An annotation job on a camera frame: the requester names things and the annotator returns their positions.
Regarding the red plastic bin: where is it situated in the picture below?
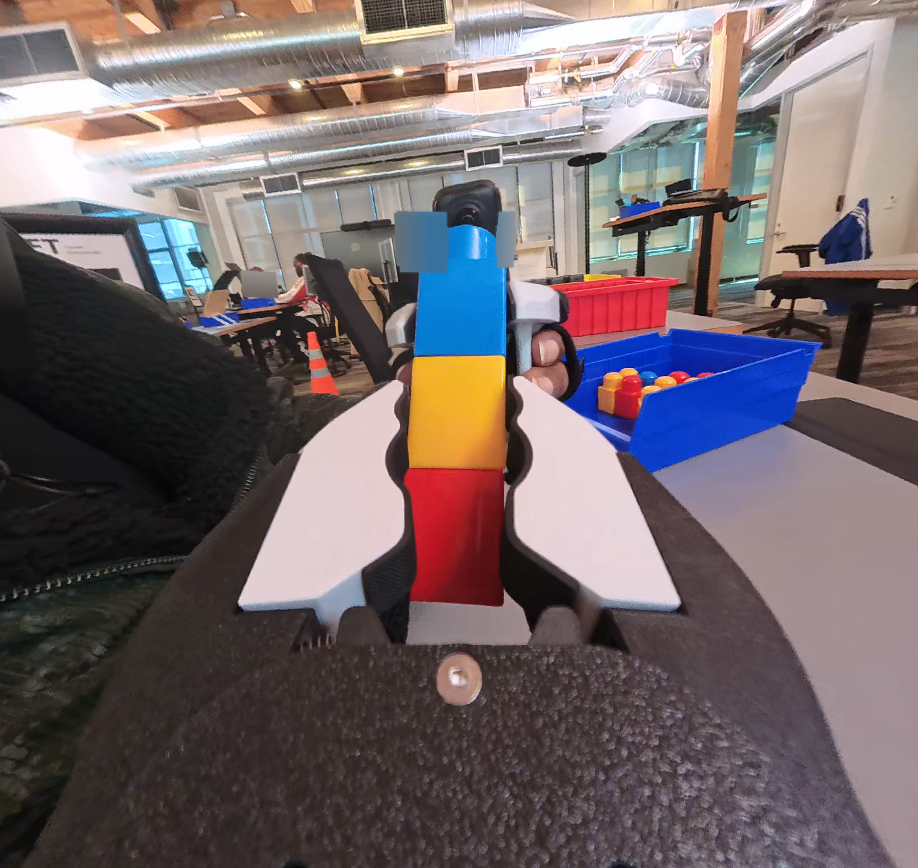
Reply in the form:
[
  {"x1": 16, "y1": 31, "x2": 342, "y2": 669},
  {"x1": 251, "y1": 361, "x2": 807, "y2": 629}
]
[{"x1": 548, "y1": 275, "x2": 680, "y2": 338}]

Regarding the black framed sign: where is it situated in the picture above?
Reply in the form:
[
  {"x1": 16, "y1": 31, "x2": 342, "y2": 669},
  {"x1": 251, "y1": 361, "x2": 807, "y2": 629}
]
[{"x1": 0, "y1": 211, "x2": 167, "y2": 298}]

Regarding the orange traffic cone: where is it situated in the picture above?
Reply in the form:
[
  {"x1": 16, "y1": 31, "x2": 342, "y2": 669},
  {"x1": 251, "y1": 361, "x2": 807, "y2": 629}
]
[{"x1": 305, "y1": 331, "x2": 340, "y2": 397}]

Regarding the pile of mega blocks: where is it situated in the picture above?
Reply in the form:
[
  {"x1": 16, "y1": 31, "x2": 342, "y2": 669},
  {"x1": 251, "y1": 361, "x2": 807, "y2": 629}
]
[{"x1": 597, "y1": 368, "x2": 717, "y2": 420}]

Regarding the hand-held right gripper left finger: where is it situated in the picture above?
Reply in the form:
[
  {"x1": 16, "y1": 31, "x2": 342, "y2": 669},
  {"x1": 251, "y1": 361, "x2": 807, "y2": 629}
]
[{"x1": 237, "y1": 379, "x2": 418, "y2": 625}]

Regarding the white ceiling air vent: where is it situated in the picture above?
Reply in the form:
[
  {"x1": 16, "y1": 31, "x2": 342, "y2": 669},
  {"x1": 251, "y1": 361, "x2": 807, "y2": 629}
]
[
  {"x1": 0, "y1": 22, "x2": 87, "y2": 87},
  {"x1": 351, "y1": 0, "x2": 456, "y2": 45}
]

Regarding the silver ceiling duct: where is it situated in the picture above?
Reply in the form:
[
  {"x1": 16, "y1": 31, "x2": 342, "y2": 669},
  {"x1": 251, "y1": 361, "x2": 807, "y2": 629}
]
[
  {"x1": 75, "y1": 97, "x2": 611, "y2": 173},
  {"x1": 86, "y1": 0, "x2": 833, "y2": 90}
]

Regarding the wooden post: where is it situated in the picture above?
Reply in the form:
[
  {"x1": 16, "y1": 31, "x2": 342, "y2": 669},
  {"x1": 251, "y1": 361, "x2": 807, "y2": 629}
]
[{"x1": 692, "y1": 11, "x2": 752, "y2": 318}]

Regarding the standing desk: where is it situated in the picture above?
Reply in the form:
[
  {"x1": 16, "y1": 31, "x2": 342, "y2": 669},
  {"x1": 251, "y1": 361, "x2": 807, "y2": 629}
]
[{"x1": 601, "y1": 192, "x2": 768, "y2": 318}]

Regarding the green fleece jacket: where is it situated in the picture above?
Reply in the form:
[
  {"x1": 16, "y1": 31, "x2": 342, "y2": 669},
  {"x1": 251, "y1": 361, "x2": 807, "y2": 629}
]
[{"x1": 0, "y1": 219, "x2": 302, "y2": 868}]

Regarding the black office chair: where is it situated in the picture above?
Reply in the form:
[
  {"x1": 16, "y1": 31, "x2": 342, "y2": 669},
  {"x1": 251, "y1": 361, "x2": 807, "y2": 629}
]
[
  {"x1": 305, "y1": 253, "x2": 384, "y2": 385},
  {"x1": 744, "y1": 242, "x2": 834, "y2": 350}
]

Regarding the black floor lamp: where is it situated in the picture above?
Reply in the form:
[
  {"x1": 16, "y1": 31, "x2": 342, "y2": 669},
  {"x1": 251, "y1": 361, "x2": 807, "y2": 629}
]
[{"x1": 567, "y1": 153, "x2": 608, "y2": 279}]

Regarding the blue jacket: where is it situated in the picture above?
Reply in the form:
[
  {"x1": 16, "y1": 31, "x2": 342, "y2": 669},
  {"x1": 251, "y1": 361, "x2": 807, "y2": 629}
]
[{"x1": 818, "y1": 197, "x2": 874, "y2": 317}]

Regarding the red mega block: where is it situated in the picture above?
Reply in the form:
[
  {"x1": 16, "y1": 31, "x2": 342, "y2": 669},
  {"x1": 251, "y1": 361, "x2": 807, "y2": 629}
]
[{"x1": 404, "y1": 466, "x2": 507, "y2": 607}]

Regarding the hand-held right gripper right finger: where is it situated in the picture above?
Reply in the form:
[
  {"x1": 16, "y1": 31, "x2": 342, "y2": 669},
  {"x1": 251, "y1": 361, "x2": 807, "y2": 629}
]
[{"x1": 502, "y1": 376, "x2": 682, "y2": 612}]

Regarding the blue mega block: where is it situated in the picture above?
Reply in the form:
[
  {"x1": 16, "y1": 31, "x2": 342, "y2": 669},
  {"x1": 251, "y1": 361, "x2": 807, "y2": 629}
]
[{"x1": 415, "y1": 224, "x2": 509, "y2": 360}]

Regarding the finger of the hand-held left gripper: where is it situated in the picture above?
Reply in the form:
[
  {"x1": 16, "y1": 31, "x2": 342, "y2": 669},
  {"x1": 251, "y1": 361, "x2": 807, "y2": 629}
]
[
  {"x1": 383, "y1": 307, "x2": 418, "y2": 365},
  {"x1": 506, "y1": 282, "x2": 569, "y2": 331}
]

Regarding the black bag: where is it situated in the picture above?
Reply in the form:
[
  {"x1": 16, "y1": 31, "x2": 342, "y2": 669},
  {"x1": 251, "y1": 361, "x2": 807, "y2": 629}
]
[{"x1": 660, "y1": 179, "x2": 740, "y2": 223}]

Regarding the yellow mega block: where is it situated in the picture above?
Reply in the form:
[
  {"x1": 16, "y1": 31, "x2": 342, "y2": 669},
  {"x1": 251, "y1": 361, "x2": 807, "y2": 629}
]
[{"x1": 409, "y1": 353, "x2": 512, "y2": 471}]

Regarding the tan coat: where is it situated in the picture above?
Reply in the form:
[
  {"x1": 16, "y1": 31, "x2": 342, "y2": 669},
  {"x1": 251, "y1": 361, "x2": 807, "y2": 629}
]
[{"x1": 348, "y1": 265, "x2": 392, "y2": 341}]

